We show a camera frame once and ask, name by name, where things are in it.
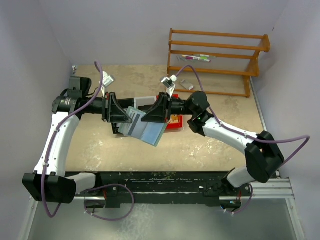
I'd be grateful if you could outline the purple marker pen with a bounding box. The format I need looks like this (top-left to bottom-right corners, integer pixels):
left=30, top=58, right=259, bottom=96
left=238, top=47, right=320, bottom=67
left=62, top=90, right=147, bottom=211
left=181, top=55, right=211, bottom=63

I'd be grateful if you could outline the red bin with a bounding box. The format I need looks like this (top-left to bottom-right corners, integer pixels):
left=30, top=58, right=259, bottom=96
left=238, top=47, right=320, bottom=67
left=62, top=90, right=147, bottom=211
left=164, top=93, right=184, bottom=131

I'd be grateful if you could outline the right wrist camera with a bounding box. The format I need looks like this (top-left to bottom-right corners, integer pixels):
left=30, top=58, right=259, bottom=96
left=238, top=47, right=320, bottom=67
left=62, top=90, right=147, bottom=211
left=160, top=75, right=178, bottom=97

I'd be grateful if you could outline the wooden shelf rack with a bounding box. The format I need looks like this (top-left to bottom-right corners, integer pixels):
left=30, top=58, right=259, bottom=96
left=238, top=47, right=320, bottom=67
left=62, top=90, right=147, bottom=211
left=165, top=27, right=271, bottom=99

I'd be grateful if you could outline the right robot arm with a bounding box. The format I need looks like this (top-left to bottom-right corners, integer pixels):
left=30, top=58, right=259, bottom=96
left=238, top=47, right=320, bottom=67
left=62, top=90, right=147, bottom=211
left=141, top=91, right=285, bottom=188

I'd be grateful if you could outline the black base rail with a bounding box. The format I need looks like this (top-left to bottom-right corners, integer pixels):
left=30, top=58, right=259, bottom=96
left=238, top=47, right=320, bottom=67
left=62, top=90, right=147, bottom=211
left=43, top=171, right=278, bottom=208

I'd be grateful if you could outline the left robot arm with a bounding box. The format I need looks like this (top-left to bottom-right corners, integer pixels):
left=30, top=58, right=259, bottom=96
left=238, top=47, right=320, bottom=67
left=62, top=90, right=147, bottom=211
left=22, top=76, right=134, bottom=204

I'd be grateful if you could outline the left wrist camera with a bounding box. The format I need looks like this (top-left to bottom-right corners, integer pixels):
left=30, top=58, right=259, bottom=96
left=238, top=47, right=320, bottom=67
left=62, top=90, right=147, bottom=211
left=100, top=71, right=115, bottom=97

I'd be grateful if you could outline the black bin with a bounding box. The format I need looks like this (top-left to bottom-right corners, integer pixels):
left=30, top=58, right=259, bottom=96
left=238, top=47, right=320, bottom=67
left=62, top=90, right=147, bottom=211
left=111, top=98, right=135, bottom=135

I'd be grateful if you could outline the white bin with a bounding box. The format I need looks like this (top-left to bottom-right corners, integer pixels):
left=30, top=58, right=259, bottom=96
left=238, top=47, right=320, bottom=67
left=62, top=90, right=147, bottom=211
left=133, top=96, right=157, bottom=113

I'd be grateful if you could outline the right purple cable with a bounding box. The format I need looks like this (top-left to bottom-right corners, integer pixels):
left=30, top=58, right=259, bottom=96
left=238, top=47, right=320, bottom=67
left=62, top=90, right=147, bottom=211
left=174, top=64, right=311, bottom=216

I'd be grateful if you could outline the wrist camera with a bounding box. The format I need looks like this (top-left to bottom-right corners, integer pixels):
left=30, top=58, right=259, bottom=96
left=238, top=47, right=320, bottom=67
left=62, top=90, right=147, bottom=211
left=100, top=71, right=115, bottom=97
left=160, top=75, right=178, bottom=97

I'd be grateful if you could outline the grey clip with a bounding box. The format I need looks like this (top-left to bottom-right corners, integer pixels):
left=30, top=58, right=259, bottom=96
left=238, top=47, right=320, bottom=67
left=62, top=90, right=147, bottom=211
left=177, top=56, right=187, bottom=62

